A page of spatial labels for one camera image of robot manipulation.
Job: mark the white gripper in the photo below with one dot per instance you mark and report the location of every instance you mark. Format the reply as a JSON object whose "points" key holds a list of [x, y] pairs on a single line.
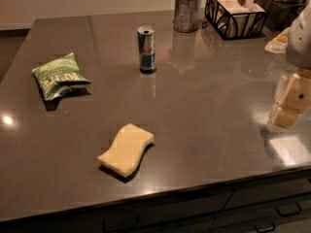
{"points": [[299, 44]]}

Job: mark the yellow sponge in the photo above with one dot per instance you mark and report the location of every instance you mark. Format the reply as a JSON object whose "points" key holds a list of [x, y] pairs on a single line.
{"points": [[126, 151]]}

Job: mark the green jalapeno chip bag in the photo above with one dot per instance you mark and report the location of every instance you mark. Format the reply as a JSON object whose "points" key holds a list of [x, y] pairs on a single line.
{"points": [[59, 77]]}

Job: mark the yellow snack packet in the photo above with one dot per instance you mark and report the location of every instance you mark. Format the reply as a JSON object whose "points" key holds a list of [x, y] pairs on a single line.
{"points": [[278, 44]]}

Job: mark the dark snack container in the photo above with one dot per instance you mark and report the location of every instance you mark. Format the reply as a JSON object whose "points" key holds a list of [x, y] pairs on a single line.
{"points": [[280, 13]]}

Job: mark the metal cup with stirrers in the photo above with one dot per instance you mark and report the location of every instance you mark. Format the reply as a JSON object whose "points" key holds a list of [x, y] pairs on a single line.
{"points": [[186, 15]]}

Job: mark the blue silver energy drink can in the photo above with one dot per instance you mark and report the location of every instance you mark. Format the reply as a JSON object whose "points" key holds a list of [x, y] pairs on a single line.
{"points": [[147, 48]]}

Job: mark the black drawer handle upper right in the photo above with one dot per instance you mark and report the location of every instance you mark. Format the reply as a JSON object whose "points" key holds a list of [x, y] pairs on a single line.
{"points": [[289, 210]]}

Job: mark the black drawer handle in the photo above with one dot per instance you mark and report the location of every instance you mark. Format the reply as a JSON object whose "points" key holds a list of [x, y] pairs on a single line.
{"points": [[265, 228], [289, 210], [120, 224]]}

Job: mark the black wire napkin holder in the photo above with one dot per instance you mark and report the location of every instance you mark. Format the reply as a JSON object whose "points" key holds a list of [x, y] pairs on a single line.
{"points": [[235, 19]]}

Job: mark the black drawer handle lower right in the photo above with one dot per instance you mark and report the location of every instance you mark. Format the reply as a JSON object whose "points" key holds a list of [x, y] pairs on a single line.
{"points": [[265, 228]]}

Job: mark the black drawer handle left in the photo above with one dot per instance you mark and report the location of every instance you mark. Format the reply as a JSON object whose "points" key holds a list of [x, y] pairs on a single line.
{"points": [[120, 224]]}

